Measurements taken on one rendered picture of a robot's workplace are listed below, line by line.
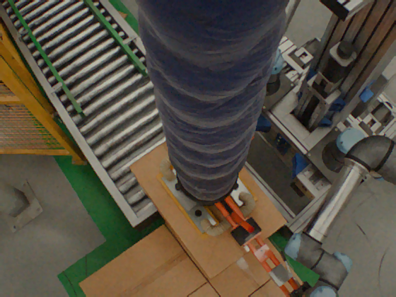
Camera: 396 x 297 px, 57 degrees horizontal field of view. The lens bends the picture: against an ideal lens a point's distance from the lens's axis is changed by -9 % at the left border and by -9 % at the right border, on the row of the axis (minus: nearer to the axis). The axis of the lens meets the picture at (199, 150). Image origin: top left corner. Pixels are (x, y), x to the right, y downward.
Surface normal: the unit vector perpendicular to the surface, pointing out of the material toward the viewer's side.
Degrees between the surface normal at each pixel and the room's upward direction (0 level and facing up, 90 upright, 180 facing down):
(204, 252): 0
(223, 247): 0
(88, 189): 0
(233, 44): 93
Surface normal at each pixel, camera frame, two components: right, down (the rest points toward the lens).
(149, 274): -0.01, -0.33
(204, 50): -0.01, 0.97
